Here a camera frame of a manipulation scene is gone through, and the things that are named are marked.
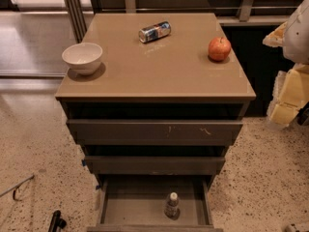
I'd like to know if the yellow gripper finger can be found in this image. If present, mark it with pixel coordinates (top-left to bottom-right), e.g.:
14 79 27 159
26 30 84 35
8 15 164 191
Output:
268 64 309 126

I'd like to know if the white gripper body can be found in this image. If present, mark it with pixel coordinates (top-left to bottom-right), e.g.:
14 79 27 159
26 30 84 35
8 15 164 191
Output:
263 22 287 47

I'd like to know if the clear plastic bottle white cap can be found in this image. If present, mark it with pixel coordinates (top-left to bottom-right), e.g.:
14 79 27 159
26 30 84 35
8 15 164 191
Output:
164 192 179 218

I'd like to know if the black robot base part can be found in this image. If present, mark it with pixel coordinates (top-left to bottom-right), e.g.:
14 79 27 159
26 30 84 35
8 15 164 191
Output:
48 210 67 232

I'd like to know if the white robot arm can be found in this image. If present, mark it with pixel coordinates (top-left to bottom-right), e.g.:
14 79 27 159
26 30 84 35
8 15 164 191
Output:
263 0 309 128

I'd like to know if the brown drawer cabinet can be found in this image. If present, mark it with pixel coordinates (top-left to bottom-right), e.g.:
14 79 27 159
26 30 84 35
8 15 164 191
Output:
54 12 257 232

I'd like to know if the open bottom grey drawer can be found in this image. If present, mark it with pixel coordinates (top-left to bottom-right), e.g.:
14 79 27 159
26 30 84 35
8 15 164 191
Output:
87 175 223 232

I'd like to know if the middle grey drawer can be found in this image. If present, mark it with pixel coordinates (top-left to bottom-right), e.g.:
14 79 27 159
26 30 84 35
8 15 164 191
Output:
85 156 225 175

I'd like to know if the top grey drawer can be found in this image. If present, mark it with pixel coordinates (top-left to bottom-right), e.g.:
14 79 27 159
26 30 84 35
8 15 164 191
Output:
67 119 242 146

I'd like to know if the dark object at right edge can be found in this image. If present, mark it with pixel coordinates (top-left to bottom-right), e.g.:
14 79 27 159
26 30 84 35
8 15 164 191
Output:
297 102 309 126

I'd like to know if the red apple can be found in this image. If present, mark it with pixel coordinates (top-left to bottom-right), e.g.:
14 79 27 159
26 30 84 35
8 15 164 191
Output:
208 37 232 62

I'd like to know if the silver blue soda can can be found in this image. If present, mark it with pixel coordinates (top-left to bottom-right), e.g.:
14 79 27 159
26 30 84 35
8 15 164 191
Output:
138 21 171 44

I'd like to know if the white ceramic bowl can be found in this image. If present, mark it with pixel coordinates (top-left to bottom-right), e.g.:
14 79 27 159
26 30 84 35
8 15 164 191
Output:
62 43 103 75

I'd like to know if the thin metal rod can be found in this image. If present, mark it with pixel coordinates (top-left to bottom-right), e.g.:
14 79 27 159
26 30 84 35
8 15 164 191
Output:
0 174 35 197

